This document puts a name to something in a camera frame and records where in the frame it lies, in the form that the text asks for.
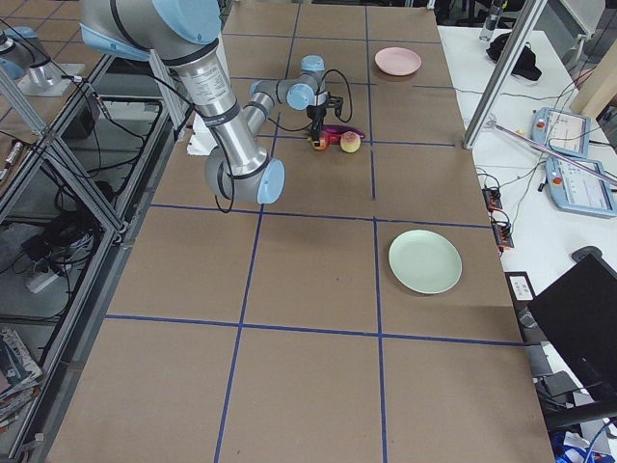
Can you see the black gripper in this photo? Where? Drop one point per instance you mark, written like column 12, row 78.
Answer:
column 316, row 115

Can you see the purple eggplant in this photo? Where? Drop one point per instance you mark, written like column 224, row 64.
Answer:
column 337, row 130

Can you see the red yellow apple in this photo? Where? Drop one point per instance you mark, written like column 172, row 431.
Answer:
column 322, row 142

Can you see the yellow pink peach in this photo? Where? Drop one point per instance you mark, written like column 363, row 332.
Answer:
column 350, row 141

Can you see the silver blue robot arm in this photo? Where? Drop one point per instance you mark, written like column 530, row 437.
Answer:
column 185, row 35

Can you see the pink plate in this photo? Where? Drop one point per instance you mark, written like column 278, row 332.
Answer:
column 397, row 61

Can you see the light green plate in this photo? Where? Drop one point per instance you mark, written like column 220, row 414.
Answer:
column 425, row 261

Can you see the clear water bottle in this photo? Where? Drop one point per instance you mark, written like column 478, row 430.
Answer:
column 491, row 20

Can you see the upper teach pendant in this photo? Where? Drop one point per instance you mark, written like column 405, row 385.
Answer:
column 561, row 131

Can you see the teach pendant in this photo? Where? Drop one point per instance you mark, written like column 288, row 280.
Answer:
column 561, row 131
column 575, row 190

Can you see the lower teach pendant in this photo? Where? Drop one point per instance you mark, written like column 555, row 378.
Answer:
column 575, row 190

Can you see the white label card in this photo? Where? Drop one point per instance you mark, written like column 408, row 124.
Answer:
column 521, row 289

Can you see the black monitor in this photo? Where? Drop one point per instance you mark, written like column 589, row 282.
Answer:
column 577, row 314

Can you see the white power strip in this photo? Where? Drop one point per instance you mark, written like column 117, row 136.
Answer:
column 41, row 280

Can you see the stack of magazines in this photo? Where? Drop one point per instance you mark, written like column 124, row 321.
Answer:
column 20, row 376

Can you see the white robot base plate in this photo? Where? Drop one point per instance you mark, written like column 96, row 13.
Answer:
column 201, row 142

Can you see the aluminium frame post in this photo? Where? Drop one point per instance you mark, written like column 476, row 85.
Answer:
column 513, row 48

